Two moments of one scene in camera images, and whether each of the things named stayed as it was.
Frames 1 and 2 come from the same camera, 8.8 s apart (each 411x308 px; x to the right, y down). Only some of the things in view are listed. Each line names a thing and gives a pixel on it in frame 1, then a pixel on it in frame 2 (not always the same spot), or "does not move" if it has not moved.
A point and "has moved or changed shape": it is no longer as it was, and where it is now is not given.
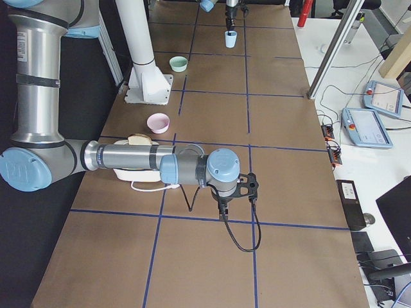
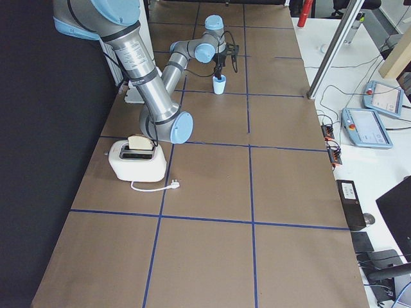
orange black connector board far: x=327 y=131 does not move
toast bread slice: x=139 y=139 does not move
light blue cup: x=230 y=40 has moved or changed shape
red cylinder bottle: x=306 y=11 does not move
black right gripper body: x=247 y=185 → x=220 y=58
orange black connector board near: x=334 y=153 does not move
